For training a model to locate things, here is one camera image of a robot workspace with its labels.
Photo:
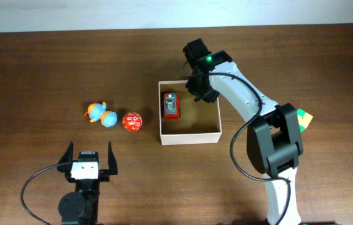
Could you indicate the multicoloured puzzle cube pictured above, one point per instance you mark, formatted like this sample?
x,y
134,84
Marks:
x,y
304,119

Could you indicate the blue and orange toy figure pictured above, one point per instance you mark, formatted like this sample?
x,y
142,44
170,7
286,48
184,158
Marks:
x,y
97,112

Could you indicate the white open cardboard box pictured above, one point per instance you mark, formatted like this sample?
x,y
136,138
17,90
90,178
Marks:
x,y
199,123

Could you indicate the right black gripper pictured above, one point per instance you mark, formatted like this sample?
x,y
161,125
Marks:
x,y
210,95

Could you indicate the red ball with white letters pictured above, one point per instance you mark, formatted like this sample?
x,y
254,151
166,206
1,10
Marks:
x,y
132,121

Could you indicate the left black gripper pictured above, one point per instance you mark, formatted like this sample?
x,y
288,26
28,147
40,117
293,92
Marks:
x,y
67,158

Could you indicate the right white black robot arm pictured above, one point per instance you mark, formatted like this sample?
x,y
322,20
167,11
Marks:
x,y
274,141

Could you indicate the red toy car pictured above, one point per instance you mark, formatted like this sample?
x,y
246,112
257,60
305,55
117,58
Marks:
x,y
171,106

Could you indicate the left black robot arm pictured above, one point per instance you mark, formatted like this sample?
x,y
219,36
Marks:
x,y
81,206

